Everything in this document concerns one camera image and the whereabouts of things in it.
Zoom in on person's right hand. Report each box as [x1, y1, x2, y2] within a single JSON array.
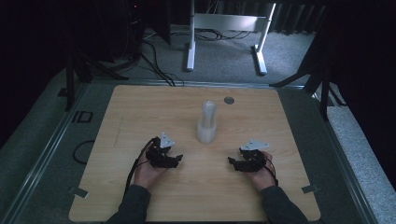
[[246, 150, 278, 191]]

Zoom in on grey tape piece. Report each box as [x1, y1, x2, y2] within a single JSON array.
[[301, 184, 321, 195], [69, 186, 90, 199]]

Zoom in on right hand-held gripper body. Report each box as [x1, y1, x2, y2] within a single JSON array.
[[237, 138, 271, 174]]

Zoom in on stack of clear plastic cups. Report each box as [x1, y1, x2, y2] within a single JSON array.
[[196, 100, 218, 145]]

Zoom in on right hand-held gripper black cable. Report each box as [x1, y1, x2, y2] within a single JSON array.
[[262, 154, 280, 188]]

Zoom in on left hand-held gripper black cable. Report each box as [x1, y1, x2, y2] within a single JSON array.
[[123, 137, 157, 198]]

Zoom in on black floor cables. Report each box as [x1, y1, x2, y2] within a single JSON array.
[[136, 40, 185, 88]]

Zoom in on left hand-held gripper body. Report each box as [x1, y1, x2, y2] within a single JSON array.
[[145, 132, 176, 169]]

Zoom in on white metal stand frame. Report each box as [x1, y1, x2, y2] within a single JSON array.
[[186, 0, 277, 77]]

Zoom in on black tripod stand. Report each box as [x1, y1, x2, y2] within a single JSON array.
[[269, 55, 348, 121], [64, 46, 130, 112]]

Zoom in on black cable loop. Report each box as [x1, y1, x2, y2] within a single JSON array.
[[72, 140, 95, 165]]

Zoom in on person's left hand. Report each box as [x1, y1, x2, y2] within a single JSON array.
[[134, 151, 171, 190]]

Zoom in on cables under white stand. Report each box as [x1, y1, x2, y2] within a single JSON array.
[[169, 27, 254, 42]]

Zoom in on dark computer tower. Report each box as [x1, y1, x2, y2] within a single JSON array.
[[122, 0, 146, 62]]

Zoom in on hand-held gripper black cable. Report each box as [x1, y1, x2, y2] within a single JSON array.
[[123, 137, 157, 198], [262, 154, 280, 188]]

